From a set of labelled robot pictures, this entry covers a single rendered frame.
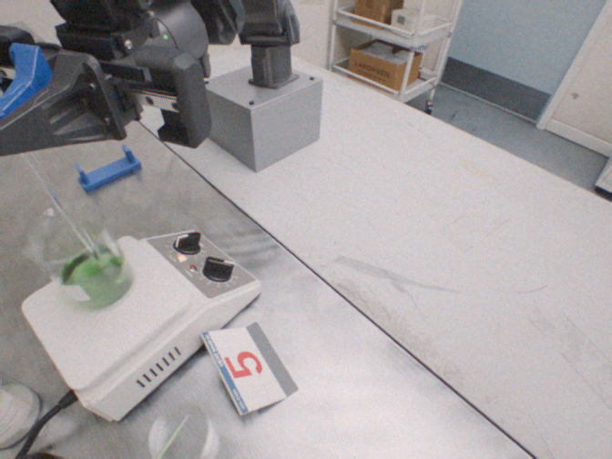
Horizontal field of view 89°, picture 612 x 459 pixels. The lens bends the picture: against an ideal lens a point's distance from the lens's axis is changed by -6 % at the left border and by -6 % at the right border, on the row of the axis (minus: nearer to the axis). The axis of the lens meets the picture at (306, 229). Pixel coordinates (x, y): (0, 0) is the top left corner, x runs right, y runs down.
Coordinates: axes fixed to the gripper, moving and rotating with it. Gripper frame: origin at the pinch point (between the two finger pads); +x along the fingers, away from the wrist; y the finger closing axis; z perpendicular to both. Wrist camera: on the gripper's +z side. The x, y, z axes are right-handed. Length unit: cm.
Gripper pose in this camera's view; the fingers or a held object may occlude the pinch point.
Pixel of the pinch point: (28, 117)
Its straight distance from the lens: 27.0
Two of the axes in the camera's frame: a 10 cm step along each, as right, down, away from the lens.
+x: -3.3, 7.0, -6.3
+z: 0.3, -6.6, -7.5
